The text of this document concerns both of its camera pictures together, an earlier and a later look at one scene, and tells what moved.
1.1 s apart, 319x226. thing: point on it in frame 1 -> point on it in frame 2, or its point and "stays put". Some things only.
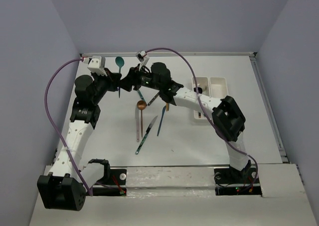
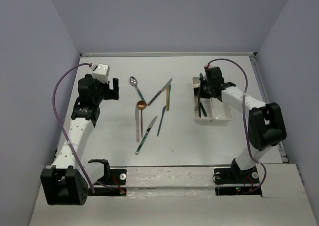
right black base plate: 231,181 stays put
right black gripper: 133,74 -> 202,95
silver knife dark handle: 152,100 stays put
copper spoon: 141,105 stays put
